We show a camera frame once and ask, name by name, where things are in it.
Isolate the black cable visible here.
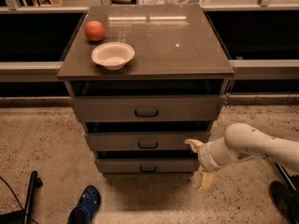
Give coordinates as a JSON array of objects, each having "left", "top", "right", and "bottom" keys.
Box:
[{"left": 0, "top": 175, "right": 41, "bottom": 224}]

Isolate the black shoe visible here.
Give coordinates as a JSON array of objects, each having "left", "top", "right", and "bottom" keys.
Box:
[{"left": 269, "top": 175, "right": 299, "bottom": 224}]

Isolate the black chair leg left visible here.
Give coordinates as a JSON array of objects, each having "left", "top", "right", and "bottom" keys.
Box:
[{"left": 0, "top": 171, "right": 43, "bottom": 224}]

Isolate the blue clog shoe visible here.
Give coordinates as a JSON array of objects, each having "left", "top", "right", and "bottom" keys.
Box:
[{"left": 67, "top": 185, "right": 101, "bottom": 224}]

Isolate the grey drawer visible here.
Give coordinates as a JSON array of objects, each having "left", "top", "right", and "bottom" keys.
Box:
[
  {"left": 95, "top": 159, "right": 199, "bottom": 174},
  {"left": 71, "top": 95, "right": 223, "bottom": 122},
  {"left": 85, "top": 132, "right": 210, "bottom": 151}
]

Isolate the black chair leg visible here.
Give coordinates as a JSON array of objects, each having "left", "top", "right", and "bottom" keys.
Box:
[
  {"left": 274, "top": 163, "right": 297, "bottom": 192},
  {"left": 0, "top": 171, "right": 43, "bottom": 224}
]

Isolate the grey top drawer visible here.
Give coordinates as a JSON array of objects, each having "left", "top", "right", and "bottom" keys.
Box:
[{"left": 71, "top": 95, "right": 223, "bottom": 122}]

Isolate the black chair leg right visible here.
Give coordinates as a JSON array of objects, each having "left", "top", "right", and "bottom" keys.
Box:
[{"left": 274, "top": 163, "right": 297, "bottom": 192}]

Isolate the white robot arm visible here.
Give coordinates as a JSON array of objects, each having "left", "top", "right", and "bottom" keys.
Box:
[{"left": 184, "top": 123, "right": 299, "bottom": 191}]

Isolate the grey bottom drawer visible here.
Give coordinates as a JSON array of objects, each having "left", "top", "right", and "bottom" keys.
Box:
[{"left": 95, "top": 159, "right": 199, "bottom": 174}]

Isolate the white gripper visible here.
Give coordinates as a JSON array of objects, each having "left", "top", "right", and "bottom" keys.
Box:
[{"left": 184, "top": 139, "right": 224, "bottom": 191}]

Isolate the grey drawer cabinet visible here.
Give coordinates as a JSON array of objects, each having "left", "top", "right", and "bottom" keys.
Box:
[{"left": 57, "top": 4, "right": 235, "bottom": 181}]

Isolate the white paper bowl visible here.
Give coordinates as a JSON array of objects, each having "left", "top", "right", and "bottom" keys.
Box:
[{"left": 91, "top": 42, "right": 135, "bottom": 71}]

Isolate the red apple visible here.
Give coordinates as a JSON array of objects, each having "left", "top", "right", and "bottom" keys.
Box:
[{"left": 84, "top": 21, "right": 105, "bottom": 41}]

